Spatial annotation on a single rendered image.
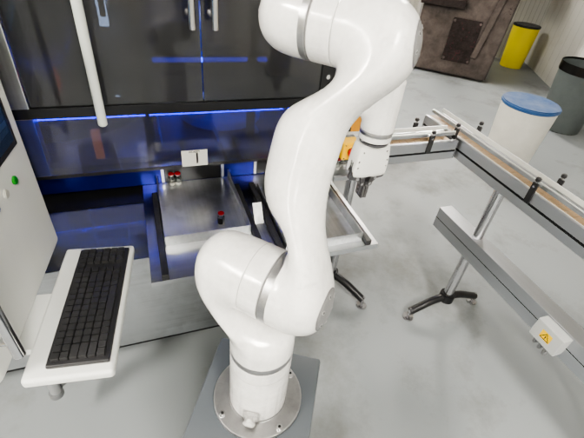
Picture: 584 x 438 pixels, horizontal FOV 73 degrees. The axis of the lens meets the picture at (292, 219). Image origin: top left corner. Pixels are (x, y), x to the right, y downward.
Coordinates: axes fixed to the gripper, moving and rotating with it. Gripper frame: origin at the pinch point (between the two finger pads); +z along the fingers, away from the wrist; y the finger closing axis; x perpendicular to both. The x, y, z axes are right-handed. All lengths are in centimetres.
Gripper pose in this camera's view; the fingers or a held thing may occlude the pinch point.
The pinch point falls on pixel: (361, 189)
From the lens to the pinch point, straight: 112.4
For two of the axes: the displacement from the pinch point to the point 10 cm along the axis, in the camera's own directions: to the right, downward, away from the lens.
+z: -0.9, 7.8, 6.1
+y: -9.4, 1.3, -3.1
